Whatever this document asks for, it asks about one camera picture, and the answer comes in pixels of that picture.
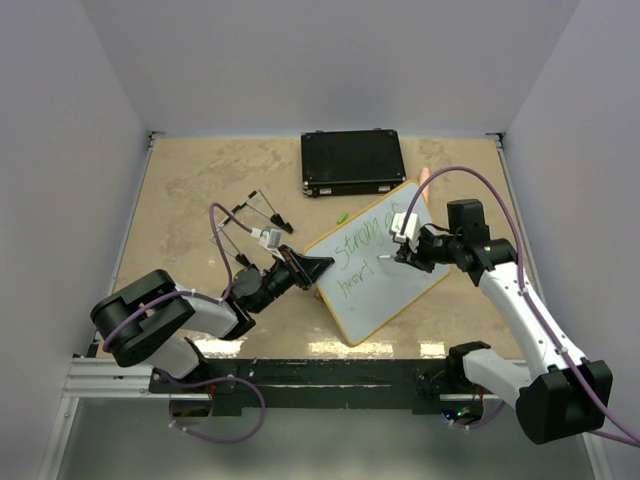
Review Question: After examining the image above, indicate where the metal wire easel stand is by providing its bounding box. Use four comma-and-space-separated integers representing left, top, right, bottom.
209, 189, 294, 267

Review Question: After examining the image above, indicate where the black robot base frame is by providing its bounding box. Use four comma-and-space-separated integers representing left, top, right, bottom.
149, 359, 495, 419

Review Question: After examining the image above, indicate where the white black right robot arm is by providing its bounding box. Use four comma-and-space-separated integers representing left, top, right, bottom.
389, 199, 613, 444

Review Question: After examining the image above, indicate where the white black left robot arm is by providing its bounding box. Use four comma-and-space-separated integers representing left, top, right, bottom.
90, 245, 335, 392

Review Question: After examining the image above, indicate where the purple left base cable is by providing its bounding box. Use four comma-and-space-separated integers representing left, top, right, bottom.
164, 374, 266, 444

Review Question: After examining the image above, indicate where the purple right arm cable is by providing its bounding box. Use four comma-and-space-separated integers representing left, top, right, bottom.
402, 167, 640, 448

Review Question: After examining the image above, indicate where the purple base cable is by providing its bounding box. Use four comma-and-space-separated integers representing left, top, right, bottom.
447, 399, 506, 431
164, 374, 266, 444

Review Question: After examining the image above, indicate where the pink small object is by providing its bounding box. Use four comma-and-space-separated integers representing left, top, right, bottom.
419, 168, 430, 197

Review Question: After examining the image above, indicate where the yellow framed whiteboard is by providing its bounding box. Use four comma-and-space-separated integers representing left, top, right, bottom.
304, 181, 449, 346

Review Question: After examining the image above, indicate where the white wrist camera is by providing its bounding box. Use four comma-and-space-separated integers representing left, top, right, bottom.
389, 212, 421, 249
259, 227, 283, 250

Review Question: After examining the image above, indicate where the black hard case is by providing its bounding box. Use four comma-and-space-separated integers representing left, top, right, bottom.
300, 128, 407, 198

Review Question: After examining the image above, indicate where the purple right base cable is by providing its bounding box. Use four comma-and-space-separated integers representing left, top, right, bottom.
447, 399, 506, 431

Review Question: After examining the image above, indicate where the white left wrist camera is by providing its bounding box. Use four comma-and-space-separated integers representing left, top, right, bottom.
259, 227, 283, 250

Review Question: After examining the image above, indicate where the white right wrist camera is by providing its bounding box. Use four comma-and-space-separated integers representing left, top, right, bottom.
389, 212, 421, 249

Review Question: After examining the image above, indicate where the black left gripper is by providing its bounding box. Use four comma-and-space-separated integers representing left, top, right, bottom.
252, 245, 334, 314

